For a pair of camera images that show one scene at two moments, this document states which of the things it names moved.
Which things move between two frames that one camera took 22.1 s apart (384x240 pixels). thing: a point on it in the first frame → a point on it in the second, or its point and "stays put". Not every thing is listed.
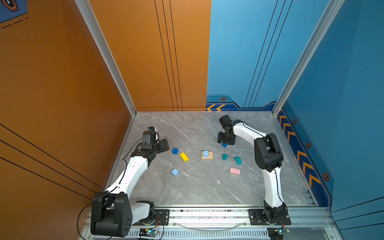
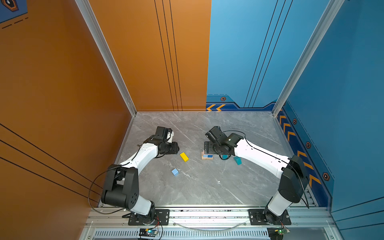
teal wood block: (238, 160) stays put
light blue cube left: (175, 172) stays put
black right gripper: (219, 139) → (207, 145)
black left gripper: (163, 143) → (174, 150)
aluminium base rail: (227, 224) stays put
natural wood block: (210, 156) stays put
